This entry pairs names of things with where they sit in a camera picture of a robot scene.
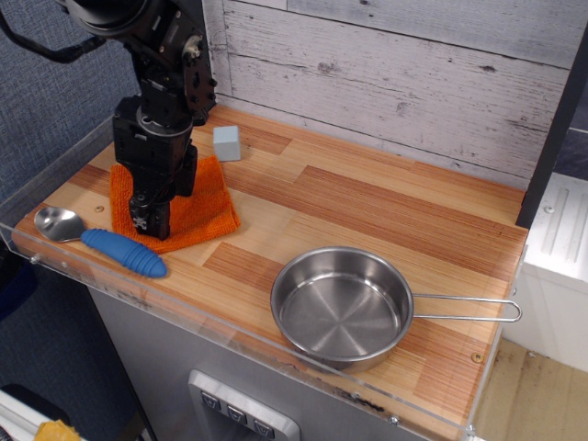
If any blue handled metal spoon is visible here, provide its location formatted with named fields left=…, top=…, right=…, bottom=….
left=34, top=207, right=168, bottom=278

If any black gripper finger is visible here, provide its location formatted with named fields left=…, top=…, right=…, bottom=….
left=152, top=196, right=171, bottom=240
left=129, top=195, right=156, bottom=237

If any clear acrylic guard rail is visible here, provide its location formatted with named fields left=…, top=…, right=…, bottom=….
left=1, top=107, right=527, bottom=440

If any white cabinet at right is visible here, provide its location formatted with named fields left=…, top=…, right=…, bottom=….
left=503, top=174, right=587, bottom=371

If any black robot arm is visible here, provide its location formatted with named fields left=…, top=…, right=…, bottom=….
left=62, top=1, right=217, bottom=240

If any black cable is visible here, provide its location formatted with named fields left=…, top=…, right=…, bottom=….
left=0, top=8, right=109, bottom=64

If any dark vertical post right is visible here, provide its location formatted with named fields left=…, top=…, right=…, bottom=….
left=516, top=28, right=587, bottom=229

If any stainless steel pan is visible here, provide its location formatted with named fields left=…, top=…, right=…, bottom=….
left=269, top=246, right=524, bottom=374

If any orange red cloth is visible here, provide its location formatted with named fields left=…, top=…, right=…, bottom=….
left=109, top=155, right=241, bottom=254

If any yellow black object corner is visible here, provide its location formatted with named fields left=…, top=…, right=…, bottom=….
left=1, top=384, right=84, bottom=441

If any silver control panel with buttons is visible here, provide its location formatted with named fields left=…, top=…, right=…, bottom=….
left=187, top=369, right=300, bottom=440

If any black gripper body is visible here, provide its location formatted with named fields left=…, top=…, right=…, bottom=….
left=113, top=96, right=198, bottom=202

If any grey cube block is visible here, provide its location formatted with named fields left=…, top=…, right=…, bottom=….
left=213, top=126, right=241, bottom=162

